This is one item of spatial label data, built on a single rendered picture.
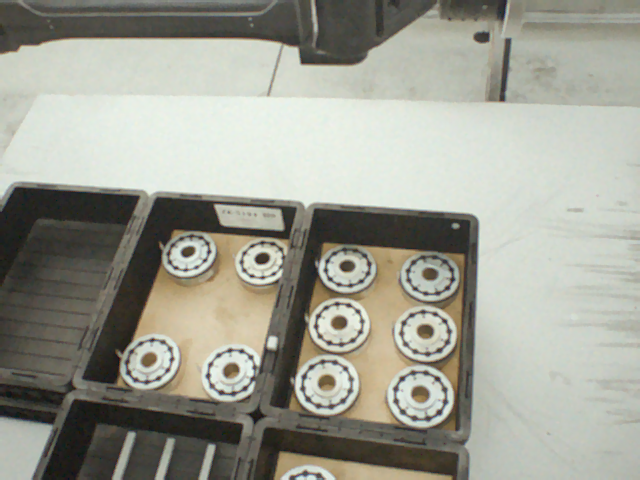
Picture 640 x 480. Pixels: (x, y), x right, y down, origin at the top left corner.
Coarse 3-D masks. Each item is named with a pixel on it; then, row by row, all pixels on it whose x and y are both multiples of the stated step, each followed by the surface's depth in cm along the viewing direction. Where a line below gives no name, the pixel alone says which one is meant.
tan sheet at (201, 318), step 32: (224, 256) 121; (160, 288) 118; (192, 288) 118; (224, 288) 117; (160, 320) 114; (192, 320) 113; (224, 320) 113; (256, 320) 112; (192, 352) 110; (256, 352) 108; (192, 384) 106
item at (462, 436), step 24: (312, 216) 112; (408, 216) 110; (432, 216) 109; (456, 216) 109; (288, 288) 104; (288, 312) 101; (264, 384) 94; (264, 408) 92; (384, 432) 88; (408, 432) 88; (432, 432) 87; (456, 432) 87
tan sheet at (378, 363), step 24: (384, 264) 116; (456, 264) 115; (384, 288) 113; (312, 312) 112; (384, 312) 111; (456, 312) 109; (384, 336) 108; (360, 360) 106; (384, 360) 105; (456, 360) 104; (384, 384) 103; (456, 384) 101; (360, 408) 101; (384, 408) 100
